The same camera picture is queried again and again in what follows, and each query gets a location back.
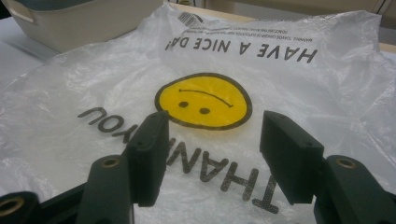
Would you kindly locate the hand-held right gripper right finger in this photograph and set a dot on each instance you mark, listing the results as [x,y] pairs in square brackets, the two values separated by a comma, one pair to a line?
[289,155]

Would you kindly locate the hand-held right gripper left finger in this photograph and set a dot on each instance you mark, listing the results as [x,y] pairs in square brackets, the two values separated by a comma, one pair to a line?
[146,161]

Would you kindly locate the clear plastic bag yellow smiley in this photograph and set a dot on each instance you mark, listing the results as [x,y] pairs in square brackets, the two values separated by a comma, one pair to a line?
[93,77]

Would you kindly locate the beige bin with grey rim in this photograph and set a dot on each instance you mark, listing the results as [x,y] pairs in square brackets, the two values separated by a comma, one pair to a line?
[77,25]

